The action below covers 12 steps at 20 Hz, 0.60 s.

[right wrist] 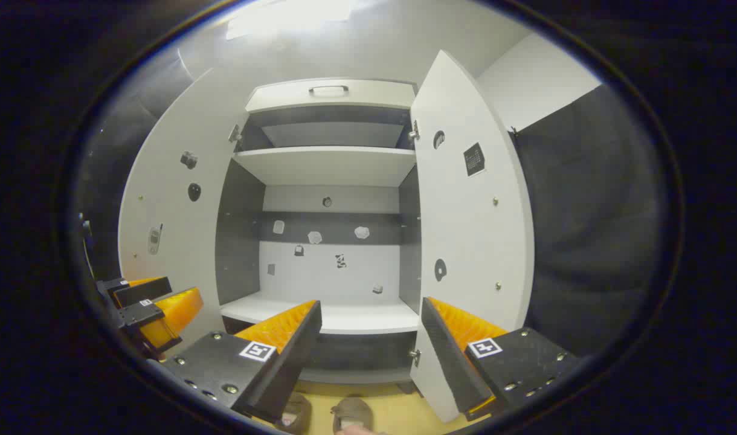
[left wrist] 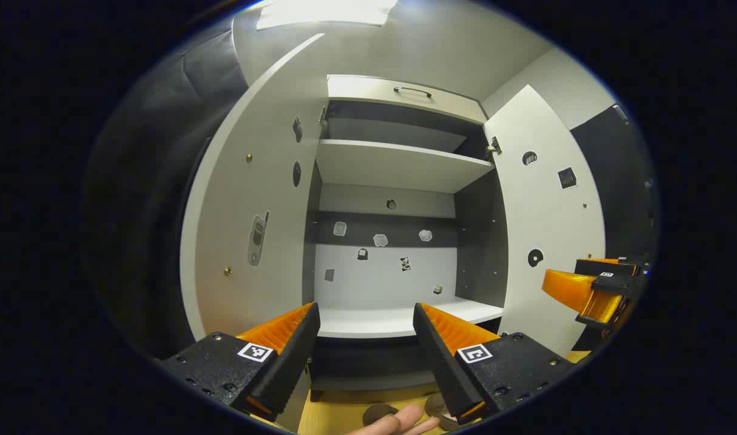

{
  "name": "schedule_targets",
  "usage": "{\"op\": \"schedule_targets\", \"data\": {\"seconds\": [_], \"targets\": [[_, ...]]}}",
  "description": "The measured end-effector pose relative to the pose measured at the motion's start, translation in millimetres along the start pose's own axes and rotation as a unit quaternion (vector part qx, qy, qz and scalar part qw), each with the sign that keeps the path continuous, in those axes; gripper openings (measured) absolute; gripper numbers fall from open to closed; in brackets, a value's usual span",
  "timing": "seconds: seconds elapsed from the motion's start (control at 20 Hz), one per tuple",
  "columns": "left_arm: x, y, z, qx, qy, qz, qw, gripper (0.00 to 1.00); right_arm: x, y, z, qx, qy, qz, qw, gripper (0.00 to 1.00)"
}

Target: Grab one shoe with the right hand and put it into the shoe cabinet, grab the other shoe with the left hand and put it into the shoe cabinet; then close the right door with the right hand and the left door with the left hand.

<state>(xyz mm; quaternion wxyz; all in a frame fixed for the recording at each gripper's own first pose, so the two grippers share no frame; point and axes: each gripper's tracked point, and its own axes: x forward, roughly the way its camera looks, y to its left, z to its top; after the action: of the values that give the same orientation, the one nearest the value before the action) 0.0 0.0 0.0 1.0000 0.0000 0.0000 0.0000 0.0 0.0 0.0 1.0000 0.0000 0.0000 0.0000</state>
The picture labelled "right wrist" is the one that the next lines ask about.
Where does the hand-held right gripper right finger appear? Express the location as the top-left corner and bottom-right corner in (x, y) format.
(420, 297), (581, 422)

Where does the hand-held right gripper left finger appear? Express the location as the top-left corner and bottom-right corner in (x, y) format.
(160, 299), (323, 424)

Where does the brown fuzzy shoe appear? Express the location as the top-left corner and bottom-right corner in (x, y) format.
(276, 393), (313, 433)
(331, 396), (375, 434)

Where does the white cabinet door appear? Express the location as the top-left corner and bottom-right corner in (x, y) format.
(410, 50), (535, 424)
(118, 65), (251, 357)

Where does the black backdrop cloth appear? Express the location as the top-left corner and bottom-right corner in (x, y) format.
(71, 45), (674, 358)

